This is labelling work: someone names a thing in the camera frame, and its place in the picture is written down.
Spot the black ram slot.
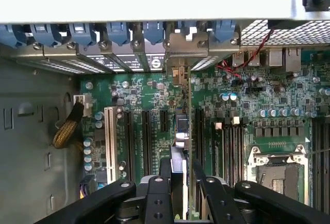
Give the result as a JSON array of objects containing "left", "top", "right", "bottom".
[
  {"left": 311, "top": 118, "right": 323, "bottom": 211},
  {"left": 322, "top": 118, "right": 330, "bottom": 213},
  {"left": 224, "top": 123, "right": 232, "bottom": 182},
  {"left": 237, "top": 123, "right": 244, "bottom": 183},
  {"left": 212, "top": 122, "right": 224, "bottom": 181},
  {"left": 230, "top": 117, "right": 238, "bottom": 183}
]

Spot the long black expansion slot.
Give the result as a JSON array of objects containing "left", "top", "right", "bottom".
[
  {"left": 194, "top": 107, "right": 205, "bottom": 163},
  {"left": 141, "top": 110, "right": 153, "bottom": 178},
  {"left": 123, "top": 110, "right": 135, "bottom": 183}
]

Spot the silver cpu socket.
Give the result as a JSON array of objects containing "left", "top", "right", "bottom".
[{"left": 246, "top": 144, "right": 309, "bottom": 209}]

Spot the white pci expansion slot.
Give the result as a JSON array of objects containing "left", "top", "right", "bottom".
[{"left": 104, "top": 106, "right": 117, "bottom": 183}]

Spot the short black expansion slot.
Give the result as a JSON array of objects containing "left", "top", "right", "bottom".
[{"left": 159, "top": 109, "right": 169, "bottom": 133}]

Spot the green motherboard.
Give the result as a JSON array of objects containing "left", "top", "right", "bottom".
[{"left": 79, "top": 51, "right": 330, "bottom": 214}]

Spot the white power connector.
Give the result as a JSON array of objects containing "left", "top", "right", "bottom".
[{"left": 73, "top": 93, "right": 93, "bottom": 117}]

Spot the perforated metal slot cover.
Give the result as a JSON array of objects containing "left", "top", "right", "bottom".
[
  {"left": 10, "top": 43, "right": 86, "bottom": 75},
  {"left": 192, "top": 38, "right": 241, "bottom": 71},
  {"left": 42, "top": 43, "right": 114, "bottom": 74},
  {"left": 131, "top": 40, "right": 152, "bottom": 72},
  {"left": 99, "top": 40, "right": 135, "bottom": 73}
]

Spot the silver usb port block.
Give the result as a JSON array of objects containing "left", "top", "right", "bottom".
[{"left": 232, "top": 49, "right": 261, "bottom": 67}]

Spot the grey metal pc case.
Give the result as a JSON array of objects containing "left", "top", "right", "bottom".
[{"left": 0, "top": 0, "right": 330, "bottom": 224}]

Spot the silver ethernet port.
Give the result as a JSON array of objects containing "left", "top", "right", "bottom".
[
  {"left": 284, "top": 46, "right": 303, "bottom": 73},
  {"left": 268, "top": 48, "right": 284, "bottom": 66}
]

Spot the blue slot retention clip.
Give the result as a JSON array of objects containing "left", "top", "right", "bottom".
[
  {"left": 142, "top": 21, "right": 166, "bottom": 45},
  {"left": 30, "top": 24, "right": 63, "bottom": 49},
  {"left": 0, "top": 24, "right": 28, "bottom": 49},
  {"left": 68, "top": 23, "right": 98, "bottom": 47},
  {"left": 106, "top": 22, "right": 131, "bottom": 47},
  {"left": 213, "top": 20, "right": 237, "bottom": 44}
]

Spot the purple wire bundle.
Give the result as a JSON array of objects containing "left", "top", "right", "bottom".
[{"left": 79, "top": 179, "right": 90, "bottom": 199}]

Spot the yellow black braided cable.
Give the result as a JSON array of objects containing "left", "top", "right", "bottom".
[{"left": 52, "top": 100, "right": 85, "bottom": 149}]

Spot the red and black wire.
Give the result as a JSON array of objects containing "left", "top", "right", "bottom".
[{"left": 216, "top": 28, "right": 275, "bottom": 83}]

